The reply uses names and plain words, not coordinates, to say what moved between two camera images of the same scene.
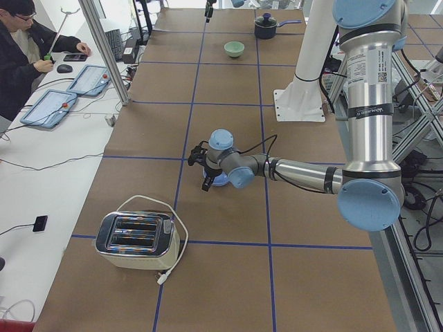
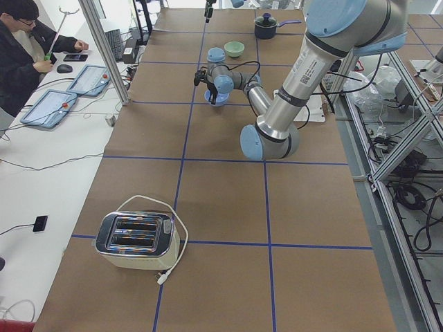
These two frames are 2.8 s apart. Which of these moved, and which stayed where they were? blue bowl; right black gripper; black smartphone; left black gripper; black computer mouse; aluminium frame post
Moved: left black gripper; blue bowl
Stayed: aluminium frame post; black computer mouse; right black gripper; black smartphone
